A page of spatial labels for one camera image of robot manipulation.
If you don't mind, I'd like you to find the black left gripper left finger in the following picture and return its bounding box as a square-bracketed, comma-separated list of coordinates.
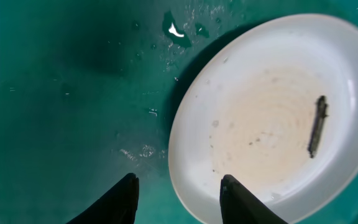
[68, 173, 139, 224]

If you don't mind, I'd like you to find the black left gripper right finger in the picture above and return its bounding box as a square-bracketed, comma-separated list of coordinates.
[219, 174, 287, 224]

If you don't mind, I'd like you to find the light blue plate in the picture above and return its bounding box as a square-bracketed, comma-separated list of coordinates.
[168, 14, 358, 223]

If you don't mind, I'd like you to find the teal plastic tray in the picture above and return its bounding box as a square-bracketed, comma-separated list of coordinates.
[0, 0, 358, 223]

